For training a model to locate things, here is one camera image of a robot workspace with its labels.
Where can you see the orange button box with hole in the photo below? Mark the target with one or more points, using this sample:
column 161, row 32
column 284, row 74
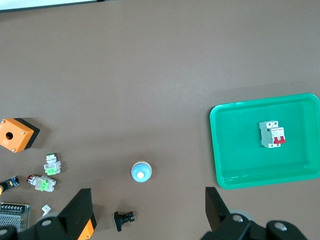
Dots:
column 15, row 140

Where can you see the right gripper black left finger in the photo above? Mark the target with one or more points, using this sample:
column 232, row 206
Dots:
column 55, row 227

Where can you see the orange black box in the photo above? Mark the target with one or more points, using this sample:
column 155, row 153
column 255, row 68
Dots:
column 87, row 230

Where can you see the light blue dome lamp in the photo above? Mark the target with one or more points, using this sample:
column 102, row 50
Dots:
column 141, row 172

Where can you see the black pushbutton switch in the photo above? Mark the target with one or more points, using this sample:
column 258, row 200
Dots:
column 121, row 220

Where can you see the green plastic tray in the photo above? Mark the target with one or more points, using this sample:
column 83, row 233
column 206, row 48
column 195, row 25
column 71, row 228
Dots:
column 237, row 155

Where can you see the grey metal mesh power supply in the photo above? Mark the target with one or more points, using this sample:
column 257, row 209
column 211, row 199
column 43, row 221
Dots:
column 12, row 217

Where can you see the white board edge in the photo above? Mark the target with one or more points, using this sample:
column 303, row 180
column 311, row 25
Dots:
column 37, row 6

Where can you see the red-capped pushbutton switch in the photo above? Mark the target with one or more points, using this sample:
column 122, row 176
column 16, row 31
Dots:
column 42, row 183

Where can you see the green-capped pushbutton switch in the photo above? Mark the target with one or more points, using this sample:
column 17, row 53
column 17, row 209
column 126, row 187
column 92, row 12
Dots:
column 52, row 165

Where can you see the white circuit breaker red switches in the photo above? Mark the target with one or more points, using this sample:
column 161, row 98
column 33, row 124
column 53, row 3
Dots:
column 267, row 136

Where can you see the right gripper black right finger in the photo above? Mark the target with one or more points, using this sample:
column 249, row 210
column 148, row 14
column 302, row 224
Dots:
column 232, row 227

